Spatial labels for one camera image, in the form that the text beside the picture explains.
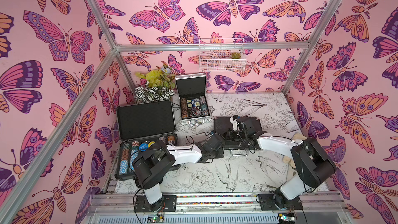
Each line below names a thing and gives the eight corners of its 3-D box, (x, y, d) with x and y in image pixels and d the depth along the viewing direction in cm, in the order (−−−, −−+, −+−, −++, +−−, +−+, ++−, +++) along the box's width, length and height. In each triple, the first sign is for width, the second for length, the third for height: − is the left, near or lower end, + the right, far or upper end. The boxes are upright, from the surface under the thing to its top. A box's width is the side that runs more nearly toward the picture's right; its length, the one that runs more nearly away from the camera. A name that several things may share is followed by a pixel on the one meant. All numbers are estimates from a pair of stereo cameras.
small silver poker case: (177, 124, 106) (171, 101, 88) (180, 97, 122) (176, 73, 104) (208, 124, 105) (209, 101, 87) (207, 96, 122) (208, 72, 104)
